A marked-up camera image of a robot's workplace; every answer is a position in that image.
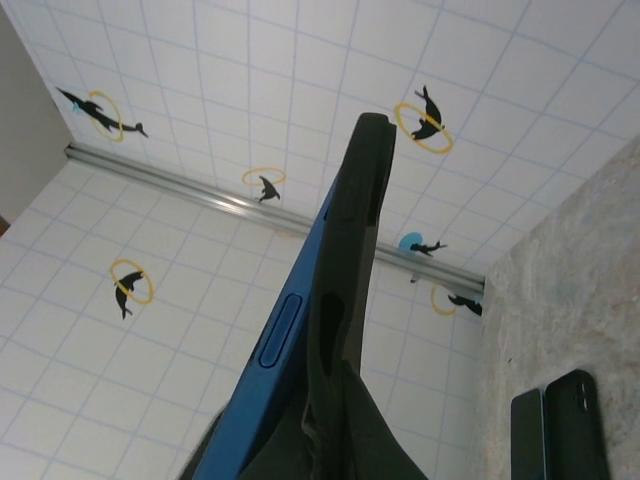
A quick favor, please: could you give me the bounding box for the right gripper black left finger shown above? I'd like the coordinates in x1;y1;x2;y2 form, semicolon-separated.
180;403;229;480

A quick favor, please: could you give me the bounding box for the dark teal-edged smartphone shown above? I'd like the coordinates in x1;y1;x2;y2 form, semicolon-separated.
510;388;546;480

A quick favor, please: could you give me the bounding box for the blue smartphone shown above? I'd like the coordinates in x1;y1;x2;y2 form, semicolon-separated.
196;167;349;480

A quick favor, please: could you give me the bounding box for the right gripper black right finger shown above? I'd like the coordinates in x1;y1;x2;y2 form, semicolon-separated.
343;363;433;480

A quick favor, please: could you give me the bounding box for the black phone case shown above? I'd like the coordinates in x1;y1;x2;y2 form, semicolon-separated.
543;368;612;480
298;112;399;451

